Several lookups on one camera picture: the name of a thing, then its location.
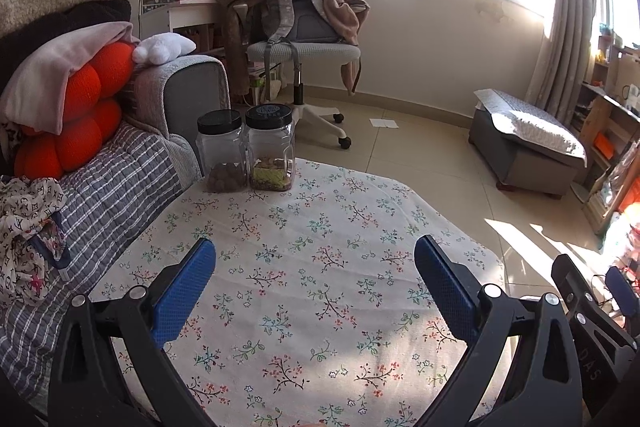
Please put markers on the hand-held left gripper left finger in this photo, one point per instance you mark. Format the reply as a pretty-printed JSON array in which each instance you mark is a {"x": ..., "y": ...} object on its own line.
[{"x": 185, "y": 287}]

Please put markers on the white paper sheet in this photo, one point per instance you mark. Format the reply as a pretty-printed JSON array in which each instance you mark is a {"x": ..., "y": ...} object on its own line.
[{"x": 384, "y": 123}]

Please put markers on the wooden shelf unit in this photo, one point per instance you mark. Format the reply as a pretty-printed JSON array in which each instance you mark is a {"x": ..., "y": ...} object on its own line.
[{"x": 600, "y": 117}]

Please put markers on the green carton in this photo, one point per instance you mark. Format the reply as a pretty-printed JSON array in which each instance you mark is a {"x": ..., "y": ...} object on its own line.
[{"x": 258, "y": 88}]

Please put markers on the grey striped quilt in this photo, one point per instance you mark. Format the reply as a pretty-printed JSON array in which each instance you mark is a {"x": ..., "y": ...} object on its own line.
[{"x": 115, "y": 187}]

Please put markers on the taupe ribbed sofa cover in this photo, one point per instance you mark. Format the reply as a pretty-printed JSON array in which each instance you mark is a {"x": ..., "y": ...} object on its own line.
[{"x": 147, "y": 97}]

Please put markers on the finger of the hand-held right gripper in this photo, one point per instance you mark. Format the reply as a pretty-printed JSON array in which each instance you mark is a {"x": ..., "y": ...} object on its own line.
[
  {"x": 625, "y": 294},
  {"x": 582, "y": 302}
]

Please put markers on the pink cloth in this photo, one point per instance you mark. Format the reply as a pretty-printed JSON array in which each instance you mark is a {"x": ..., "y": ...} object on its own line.
[{"x": 45, "y": 67}]

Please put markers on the grey office chair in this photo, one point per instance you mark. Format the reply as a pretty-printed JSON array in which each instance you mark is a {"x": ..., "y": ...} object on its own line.
[{"x": 300, "y": 52}]

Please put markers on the orange box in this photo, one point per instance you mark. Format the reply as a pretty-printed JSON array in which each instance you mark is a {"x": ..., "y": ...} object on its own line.
[{"x": 607, "y": 146}]

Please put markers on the grey sofa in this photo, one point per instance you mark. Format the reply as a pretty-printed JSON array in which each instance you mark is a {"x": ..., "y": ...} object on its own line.
[{"x": 195, "y": 92}]

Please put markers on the patterned white scarf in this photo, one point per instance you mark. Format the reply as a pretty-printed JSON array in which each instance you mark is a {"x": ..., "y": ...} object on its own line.
[{"x": 25, "y": 227}]

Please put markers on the white patterned cover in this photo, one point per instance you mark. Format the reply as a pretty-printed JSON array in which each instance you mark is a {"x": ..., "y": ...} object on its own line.
[{"x": 540, "y": 127}]

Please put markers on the grey storage ottoman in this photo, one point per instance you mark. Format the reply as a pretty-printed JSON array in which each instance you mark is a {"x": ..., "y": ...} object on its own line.
[{"x": 520, "y": 167}]

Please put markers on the red bubble cushion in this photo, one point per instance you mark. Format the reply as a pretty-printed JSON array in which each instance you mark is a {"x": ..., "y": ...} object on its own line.
[{"x": 80, "y": 137}]

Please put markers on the pink blanket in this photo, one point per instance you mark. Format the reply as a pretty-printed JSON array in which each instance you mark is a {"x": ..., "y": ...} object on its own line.
[{"x": 342, "y": 12}]

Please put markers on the pink and white desk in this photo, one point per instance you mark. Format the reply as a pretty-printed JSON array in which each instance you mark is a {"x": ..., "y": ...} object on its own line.
[{"x": 190, "y": 12}]

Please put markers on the grey backpack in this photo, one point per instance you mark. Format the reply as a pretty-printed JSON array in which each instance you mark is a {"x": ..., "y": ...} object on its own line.
[{"x": 310, "y": 17}]

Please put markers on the plastic jar with green label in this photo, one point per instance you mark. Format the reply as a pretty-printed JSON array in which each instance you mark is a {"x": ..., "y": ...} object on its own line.
[{"x": 270, "y": 152}]

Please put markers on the white plush toy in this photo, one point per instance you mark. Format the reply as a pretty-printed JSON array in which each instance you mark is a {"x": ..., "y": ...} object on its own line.
[{"x": 165, "y": 48}]

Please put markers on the dark cloth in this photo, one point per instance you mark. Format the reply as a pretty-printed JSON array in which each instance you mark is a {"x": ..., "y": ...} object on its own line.
[{"x": 100, "y": 12}]

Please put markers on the beige curtain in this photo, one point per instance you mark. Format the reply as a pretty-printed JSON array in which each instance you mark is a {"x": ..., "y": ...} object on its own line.
[{"x": 575, "y": 7}]

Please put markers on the plastic jar with brown contents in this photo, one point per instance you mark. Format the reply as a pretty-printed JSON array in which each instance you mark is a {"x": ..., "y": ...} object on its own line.
[{"x": 221, "y": 157}]

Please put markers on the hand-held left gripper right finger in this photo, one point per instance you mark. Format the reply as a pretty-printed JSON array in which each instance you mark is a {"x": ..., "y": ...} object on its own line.
[{"x": 445, "y": 287}]

